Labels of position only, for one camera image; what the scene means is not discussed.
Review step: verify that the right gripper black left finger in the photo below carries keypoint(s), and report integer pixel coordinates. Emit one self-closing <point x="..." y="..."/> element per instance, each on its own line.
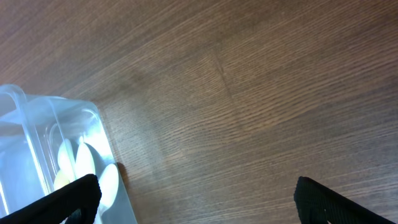
<point x="76" y="202"/>

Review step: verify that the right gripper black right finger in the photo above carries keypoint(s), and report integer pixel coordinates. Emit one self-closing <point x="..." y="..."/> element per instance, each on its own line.
<point x="316" y="204"/>

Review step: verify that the white spoon four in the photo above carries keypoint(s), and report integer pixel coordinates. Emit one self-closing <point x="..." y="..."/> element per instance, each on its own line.
<point x="66" y="160"/>

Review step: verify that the clear plastic container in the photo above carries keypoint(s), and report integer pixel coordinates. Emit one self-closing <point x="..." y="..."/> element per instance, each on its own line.
<point x="22" y="178"/>
<point x="55" y="119"/>

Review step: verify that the yellow plastic spoon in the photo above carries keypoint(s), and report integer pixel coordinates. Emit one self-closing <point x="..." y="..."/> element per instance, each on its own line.
<point x="61" y="180"/>

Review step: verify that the white spoon three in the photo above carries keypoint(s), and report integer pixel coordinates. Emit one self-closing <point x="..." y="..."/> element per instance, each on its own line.
<point x="109" y="183"/>

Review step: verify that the white spoon one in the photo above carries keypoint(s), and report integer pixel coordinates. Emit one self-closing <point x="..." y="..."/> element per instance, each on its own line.
<point x="84" y="163"/>

